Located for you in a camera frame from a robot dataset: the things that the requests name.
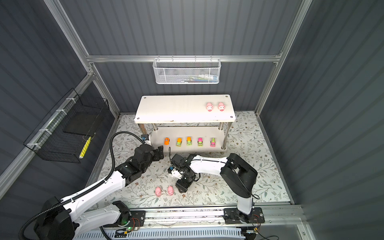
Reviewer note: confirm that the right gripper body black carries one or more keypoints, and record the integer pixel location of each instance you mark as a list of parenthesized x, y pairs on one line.
[(184, 181)]

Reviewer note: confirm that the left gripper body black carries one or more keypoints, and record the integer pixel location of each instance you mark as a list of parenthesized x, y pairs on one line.
[(154, 157)]

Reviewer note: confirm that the all orange toy truck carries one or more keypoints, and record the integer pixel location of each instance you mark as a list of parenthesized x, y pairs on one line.
[(167, 141)]

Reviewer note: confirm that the pink mixer green truck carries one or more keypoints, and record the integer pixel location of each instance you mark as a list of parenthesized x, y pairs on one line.
[(200, 142)]

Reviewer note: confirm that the pink pig toy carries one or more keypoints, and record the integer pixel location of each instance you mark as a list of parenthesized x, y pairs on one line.
[(170, 191), (158, 191), (221, 106), (209, 107)]

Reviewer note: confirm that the pink cab green ladder truck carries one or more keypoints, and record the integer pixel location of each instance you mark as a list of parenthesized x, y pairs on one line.
[(213, 142)]

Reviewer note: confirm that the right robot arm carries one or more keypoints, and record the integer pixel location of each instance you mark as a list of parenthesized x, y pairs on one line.
[(236, 172)]

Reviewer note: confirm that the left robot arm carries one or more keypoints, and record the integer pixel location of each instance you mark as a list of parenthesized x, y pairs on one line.
[(70, 216)]

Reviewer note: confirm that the white two-tier shelf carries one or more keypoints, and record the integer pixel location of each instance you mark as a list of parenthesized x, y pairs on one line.
[(182, 116)]

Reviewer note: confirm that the yellow marker in black basket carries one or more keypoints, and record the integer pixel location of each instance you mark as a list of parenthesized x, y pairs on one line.
[(85, 148)]

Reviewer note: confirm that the markers in white basket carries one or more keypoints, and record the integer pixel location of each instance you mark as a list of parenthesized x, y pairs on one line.
[(203, 79)]

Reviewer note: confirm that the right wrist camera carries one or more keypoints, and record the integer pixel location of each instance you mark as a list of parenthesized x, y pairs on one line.
[(170, 170)]

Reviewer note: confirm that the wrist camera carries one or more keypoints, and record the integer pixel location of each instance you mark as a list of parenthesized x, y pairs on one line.
[(145, 137), (170, 170)]

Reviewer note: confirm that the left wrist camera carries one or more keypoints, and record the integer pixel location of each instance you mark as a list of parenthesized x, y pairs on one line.
[(145, 137)]

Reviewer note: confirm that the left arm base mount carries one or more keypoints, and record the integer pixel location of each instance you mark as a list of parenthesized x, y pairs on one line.
[(131, 219)]

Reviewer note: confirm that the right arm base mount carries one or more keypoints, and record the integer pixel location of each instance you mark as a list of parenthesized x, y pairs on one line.
[(234, 216)]

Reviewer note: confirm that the white wire mesh basket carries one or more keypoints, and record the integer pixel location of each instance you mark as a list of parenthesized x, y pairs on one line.
[(169, 73)]

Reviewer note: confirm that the black wire basket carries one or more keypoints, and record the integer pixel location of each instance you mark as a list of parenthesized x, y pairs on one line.
[(63, 136)]

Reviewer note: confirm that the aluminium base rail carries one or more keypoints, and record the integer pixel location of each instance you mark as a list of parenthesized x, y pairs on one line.
[(213, 216)]

